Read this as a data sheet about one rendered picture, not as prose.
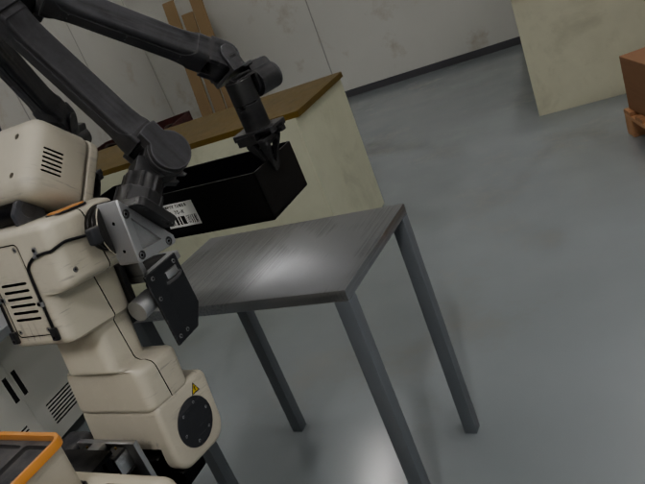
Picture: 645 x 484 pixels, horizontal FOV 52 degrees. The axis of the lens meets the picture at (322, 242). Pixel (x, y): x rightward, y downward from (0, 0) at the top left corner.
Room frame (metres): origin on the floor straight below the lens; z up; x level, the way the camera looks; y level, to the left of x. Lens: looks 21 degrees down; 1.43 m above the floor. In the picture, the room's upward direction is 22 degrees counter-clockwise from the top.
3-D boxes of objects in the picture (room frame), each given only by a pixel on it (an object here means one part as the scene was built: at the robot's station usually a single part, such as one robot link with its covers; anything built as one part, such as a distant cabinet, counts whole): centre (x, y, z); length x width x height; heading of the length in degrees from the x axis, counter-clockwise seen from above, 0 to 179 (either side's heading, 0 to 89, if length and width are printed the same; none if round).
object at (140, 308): (1.31, 0.43, 0.99); 0.28 x 0.16 x 0.22; 57
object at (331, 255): (1.72, 0.17, 0.40); 0.70 x 0.45 x 0.80; 57
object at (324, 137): (4.22, 0.82, 0.44); 2.51 x 0.81 x 0.88; 63
